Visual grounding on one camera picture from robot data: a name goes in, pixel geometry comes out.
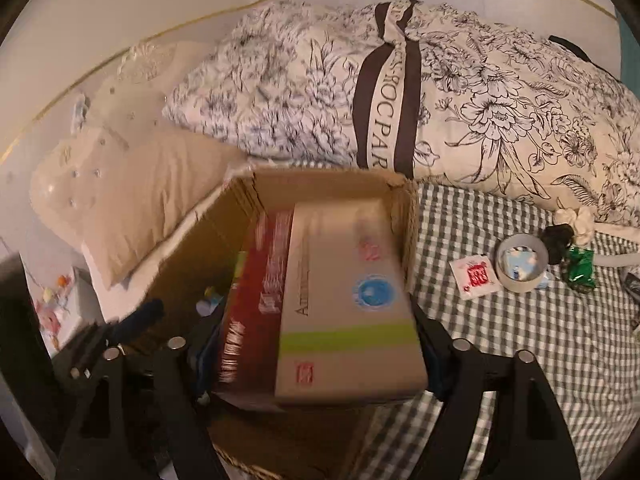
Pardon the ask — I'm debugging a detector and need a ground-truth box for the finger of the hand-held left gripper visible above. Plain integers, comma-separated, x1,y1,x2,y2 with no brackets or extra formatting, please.
66,299,167,382

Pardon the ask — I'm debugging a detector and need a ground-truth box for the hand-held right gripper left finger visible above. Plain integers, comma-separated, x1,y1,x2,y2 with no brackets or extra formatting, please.
54,301,231,480

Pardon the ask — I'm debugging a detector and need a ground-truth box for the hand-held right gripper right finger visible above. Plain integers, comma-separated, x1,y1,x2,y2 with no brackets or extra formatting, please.
411,302,583,480

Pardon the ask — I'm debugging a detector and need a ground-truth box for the red and beige carton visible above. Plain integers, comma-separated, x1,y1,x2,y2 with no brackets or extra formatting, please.
212,199,430,413

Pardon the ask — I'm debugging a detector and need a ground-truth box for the brown cardboard box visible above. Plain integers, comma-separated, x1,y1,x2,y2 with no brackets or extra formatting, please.
135,166,426,480

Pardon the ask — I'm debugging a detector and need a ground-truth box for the grey checked bed sheet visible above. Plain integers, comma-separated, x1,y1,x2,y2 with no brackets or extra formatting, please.
345,160,640,480

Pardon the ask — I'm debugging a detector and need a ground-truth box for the white bedside cabinet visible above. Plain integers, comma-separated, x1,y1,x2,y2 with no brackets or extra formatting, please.
25,265,107,352

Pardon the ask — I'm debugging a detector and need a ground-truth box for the blue and yellow packet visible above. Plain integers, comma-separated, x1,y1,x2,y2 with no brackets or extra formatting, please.
197,285,226,318

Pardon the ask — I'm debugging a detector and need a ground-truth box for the red and white sachet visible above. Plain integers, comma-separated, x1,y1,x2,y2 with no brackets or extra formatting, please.
448,255,502,302

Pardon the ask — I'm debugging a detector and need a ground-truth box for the beige pillow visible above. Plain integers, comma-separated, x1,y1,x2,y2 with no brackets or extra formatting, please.
80,125,251,291

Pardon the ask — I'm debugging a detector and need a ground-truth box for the blue and white packet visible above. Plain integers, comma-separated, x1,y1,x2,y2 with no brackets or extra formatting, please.
505,247,556,288

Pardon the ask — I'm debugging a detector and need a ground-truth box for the clear tape roll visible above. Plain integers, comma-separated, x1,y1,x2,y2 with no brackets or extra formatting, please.
495,234,551,293

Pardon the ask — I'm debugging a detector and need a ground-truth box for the green foil packet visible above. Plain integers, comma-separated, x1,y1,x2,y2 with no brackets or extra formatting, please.
560,245,598,291

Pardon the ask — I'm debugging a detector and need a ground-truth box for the small dark object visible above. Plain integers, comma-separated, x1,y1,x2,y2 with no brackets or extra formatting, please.
620,270,640,307

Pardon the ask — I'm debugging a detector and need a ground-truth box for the floral printed duvet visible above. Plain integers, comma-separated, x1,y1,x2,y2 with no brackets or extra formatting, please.
162,0,640,228

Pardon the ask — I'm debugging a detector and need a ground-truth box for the black cloth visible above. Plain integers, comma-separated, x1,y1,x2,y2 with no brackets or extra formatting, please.
547,35,593,62

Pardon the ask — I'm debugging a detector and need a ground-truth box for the teal curtain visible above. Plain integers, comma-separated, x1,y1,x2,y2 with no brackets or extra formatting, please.
615,10,640,86

